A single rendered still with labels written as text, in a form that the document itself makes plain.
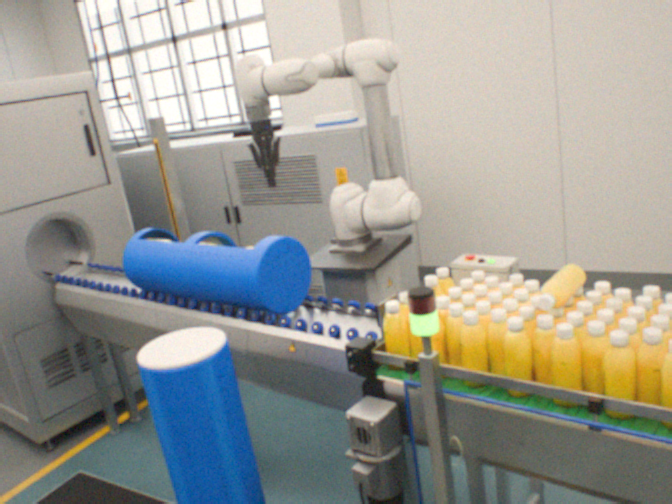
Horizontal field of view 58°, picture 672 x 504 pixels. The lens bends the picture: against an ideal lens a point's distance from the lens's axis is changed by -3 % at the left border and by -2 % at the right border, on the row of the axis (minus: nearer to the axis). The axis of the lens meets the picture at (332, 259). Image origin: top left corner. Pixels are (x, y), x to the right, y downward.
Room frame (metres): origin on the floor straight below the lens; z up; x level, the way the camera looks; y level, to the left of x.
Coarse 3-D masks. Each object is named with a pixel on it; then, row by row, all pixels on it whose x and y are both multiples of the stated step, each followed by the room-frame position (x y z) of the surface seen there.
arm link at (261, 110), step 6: (258, 102) 2.11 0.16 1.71; (264, 102) 2.11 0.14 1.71; (270, 102) 2.14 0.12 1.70; (246, 108) 2.12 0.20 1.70; (252, 108) 2.11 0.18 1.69; (258, 108) 2.11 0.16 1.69; (264, 108) 2.11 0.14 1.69; (270, 108) 2.13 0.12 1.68; (246, 114) 2.14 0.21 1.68; (252, 114) 2.11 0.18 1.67; (258, 114) 2.11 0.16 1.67; (264, 114) 2.11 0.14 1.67; (270, 114) 2.13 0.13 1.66; (252, 120) 2.13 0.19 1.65; (258, 120) 2.12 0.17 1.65
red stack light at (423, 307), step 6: (408, 300) 1.31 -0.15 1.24; (414, 300) 1.30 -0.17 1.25; (420, 300) 1.29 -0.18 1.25; (426, 300) 1.29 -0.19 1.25; (432, 300) 1.30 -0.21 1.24; (408, 306) 1.32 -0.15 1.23; (414, 306) 1.30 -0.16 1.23; (420, 306) 1.29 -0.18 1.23; (426, 306) 1.29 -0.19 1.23; (432, 306) 1.30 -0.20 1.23; (414, 312) 1.30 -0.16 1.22; (420, 312) 1.29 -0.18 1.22; (426, 312) 1.29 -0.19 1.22; (432, 312) 1.29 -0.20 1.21
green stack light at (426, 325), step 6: (414, 318) 1.30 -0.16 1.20; (420, 318) 1.29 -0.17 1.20; (426, 318) 1.29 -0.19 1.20; (432, 318) 1.29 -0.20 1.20; (414, 324) 1.30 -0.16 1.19; (420, 324) 1.29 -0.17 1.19; (426, 324) 1.29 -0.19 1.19; (432, 324) 1.29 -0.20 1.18; (438, 324) 1.31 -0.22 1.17; (414, 330) 1.31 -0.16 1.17; (420, 330) 1.29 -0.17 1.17; (426, 330) 1.29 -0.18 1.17; (432, 330) 1.29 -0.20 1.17
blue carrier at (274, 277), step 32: (128, 256) 2.60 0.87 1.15; (160, 256) 2.44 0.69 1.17; (192, 256) 2.31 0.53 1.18; (224, 256) 2.19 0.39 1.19; (256, 256) 2.08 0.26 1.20; (288, 256) 2.16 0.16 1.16; (160, 288) 2.48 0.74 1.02; (192, 288) 2.30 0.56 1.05; (224, 288) 2.16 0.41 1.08; (256, 288) 2.04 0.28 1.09; (288, 288) 2.14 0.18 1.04
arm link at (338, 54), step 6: (336, 48) 2.57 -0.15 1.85; (342, 48) 2.54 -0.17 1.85; (330, 54) 2.53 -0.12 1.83; (336, 54) 2.54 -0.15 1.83; (342, 54) 2.53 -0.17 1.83; (336, 60) 2.53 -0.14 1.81; (342, 60) 2.52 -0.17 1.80; (336, 66) 2.52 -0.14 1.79; (342, 66) 2.53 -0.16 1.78; (336, 72) 2.54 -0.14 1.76; (342, 72) 2.54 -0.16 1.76; (348, 72) 2.53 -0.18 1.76; (330, 78) 2.56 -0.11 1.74
